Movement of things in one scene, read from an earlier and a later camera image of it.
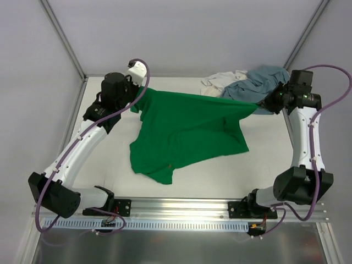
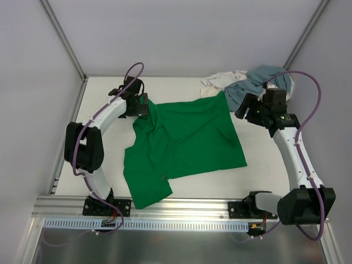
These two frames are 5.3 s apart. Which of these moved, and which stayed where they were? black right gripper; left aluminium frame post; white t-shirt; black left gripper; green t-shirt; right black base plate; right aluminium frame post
Moved: black left gripper; black right gripper; green t-shirt
Stayed: left aluminium frame post; right black base plate; right aluminium frame post; white t-shirt
